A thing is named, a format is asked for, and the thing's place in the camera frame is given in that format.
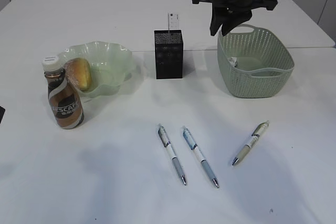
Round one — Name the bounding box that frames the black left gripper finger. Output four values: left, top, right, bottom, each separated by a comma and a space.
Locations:
0, 106, 6, 123

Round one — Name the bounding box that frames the pink paper ball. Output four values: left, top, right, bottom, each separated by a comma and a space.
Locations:
228, 57, 238, 68

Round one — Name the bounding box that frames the clear plastic ruler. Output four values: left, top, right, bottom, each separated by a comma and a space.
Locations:
167, 13, 180, 33

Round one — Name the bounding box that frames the Nescafe coffee bottle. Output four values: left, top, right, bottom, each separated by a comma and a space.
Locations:
42, 56, 84, 129

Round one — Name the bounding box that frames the sugared bread roll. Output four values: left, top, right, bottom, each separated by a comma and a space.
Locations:
64, 58, 92, 91

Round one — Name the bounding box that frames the cream pen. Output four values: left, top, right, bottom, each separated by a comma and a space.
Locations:
232, 121, 270, 166

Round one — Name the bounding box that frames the blue grey pen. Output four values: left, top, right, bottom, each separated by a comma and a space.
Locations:
182, 126, 219, 188

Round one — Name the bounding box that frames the green plastic woven basket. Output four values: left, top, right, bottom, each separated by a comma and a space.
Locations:
217, 26, 295, 99

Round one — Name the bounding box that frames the black mesh pen holder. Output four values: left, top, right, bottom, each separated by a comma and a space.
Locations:
154, 30, 184, 79

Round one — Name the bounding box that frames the green wavy glass plate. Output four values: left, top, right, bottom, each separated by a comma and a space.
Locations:
58, 41, 137, 98

